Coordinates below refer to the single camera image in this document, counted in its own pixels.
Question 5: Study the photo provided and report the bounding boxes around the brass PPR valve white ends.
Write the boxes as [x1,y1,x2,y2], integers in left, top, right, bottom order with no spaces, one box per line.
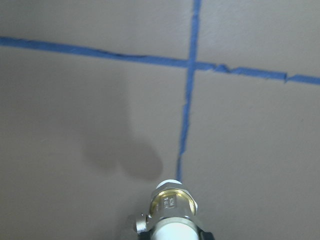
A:
[135,179,200,240]

